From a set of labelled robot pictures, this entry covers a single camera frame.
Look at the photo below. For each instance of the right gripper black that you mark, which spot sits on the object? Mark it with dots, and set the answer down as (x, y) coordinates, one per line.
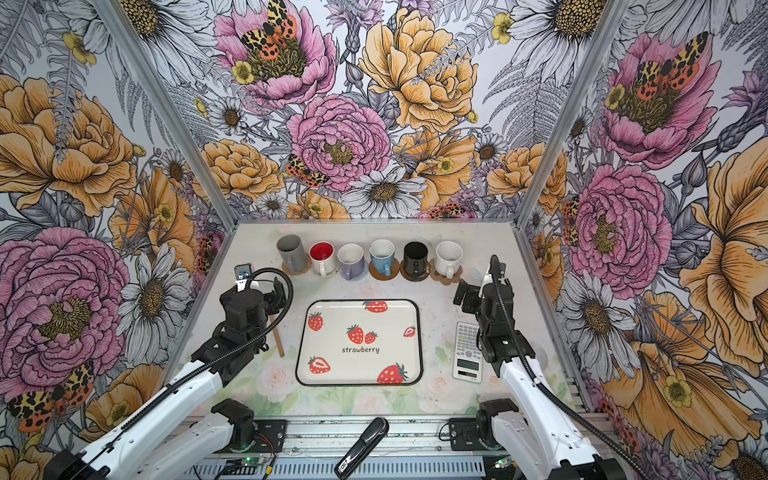
(472, 293)

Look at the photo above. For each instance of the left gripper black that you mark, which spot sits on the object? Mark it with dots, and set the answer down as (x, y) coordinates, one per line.
(274, 300)

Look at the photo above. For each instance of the woven rattan coaster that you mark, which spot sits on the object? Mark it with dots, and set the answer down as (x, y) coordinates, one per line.
(296, 271)

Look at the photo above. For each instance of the grey mug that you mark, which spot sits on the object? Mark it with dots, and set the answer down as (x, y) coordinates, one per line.
(291, 250)

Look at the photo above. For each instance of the cork paw print coaster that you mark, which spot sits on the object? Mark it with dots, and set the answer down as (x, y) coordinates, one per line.
(436, 276)

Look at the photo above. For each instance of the red inside white mug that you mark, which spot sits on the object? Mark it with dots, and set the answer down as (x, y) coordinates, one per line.
(323, 259)

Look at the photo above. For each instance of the white mug purple handle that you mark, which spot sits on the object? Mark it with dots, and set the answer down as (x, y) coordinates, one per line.
(352, 262)

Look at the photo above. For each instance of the black mug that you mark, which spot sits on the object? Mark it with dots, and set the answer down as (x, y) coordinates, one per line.
(415, 257)

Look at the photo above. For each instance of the scratched brown wooden coaster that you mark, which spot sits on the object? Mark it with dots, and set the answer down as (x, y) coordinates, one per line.
(424, 275)

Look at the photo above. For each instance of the plain brown wooden coaster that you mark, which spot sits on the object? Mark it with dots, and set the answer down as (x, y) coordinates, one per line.
(395, 270)

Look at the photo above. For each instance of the white mug blue handle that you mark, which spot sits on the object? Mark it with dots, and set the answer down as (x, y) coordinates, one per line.
(382, 253)

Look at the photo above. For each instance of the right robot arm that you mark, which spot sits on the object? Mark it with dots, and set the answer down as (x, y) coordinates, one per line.
(545, 438)

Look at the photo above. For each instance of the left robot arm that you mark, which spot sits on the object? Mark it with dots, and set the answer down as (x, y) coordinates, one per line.
(144, 445)

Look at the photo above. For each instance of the small wooden mallet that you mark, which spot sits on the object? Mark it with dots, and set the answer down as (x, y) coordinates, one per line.
(278, 342)

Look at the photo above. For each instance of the white calculator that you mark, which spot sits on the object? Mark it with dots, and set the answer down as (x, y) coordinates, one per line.
(467, 358)

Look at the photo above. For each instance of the white strawberry tray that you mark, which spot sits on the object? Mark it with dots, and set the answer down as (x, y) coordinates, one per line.
(360, 343)

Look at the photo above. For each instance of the black stapler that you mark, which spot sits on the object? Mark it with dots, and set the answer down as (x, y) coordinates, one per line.
(374, 433)

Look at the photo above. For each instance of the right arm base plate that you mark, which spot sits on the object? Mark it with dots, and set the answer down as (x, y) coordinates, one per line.
(464, 435)

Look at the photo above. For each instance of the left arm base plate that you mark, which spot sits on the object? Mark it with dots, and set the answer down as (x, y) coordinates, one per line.
(267, 435)

